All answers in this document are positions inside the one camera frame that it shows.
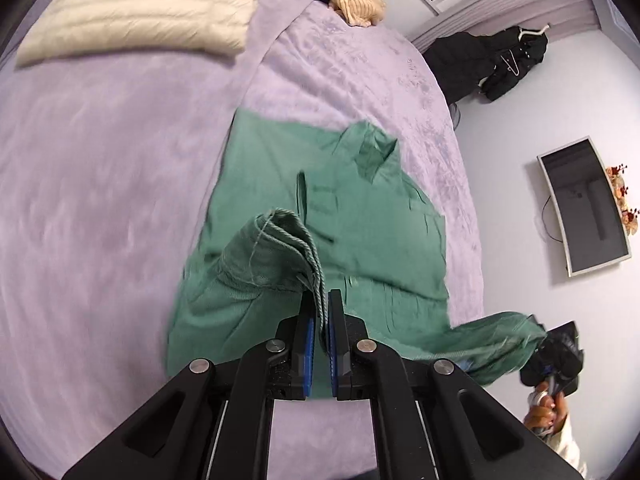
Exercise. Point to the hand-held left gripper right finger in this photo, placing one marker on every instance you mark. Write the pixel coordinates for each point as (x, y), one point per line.
(332, 355)

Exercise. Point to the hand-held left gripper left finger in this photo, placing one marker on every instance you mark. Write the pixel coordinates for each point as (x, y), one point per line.
(310, 350)

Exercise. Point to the green work jacket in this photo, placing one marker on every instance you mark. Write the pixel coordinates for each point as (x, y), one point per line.
(380, 240)

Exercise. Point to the person's right forearm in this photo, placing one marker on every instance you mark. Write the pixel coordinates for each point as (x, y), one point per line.
(567, 445)

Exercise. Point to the white clothes hanger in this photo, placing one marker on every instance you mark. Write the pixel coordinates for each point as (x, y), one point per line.
(532, 33)

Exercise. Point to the person's right hand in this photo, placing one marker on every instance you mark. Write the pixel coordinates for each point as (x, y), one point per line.
(542, 412)

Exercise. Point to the dried flower bouquet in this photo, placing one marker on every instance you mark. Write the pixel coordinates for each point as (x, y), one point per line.
(622, 195)

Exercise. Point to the purple fleece blanket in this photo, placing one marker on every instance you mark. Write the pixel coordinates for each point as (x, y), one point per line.
(100, 210)

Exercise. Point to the black coat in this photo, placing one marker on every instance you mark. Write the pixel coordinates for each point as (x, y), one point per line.
(460, 65)

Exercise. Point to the pale pleated curtain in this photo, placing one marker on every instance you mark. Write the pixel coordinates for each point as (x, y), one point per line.
(525, 10)

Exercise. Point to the cream down jacket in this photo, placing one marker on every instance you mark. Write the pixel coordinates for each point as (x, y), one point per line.
(150, 5)

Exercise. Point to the wall-mounted flat television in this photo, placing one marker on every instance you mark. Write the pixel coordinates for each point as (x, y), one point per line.
(585, 210)

